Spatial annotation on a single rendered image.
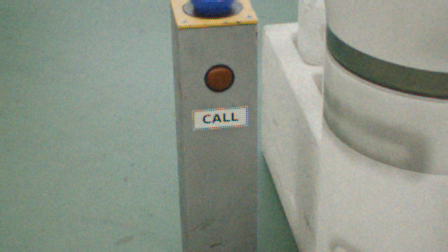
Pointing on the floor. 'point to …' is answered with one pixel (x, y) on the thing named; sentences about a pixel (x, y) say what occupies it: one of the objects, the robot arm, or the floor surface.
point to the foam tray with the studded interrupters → (292, 129)
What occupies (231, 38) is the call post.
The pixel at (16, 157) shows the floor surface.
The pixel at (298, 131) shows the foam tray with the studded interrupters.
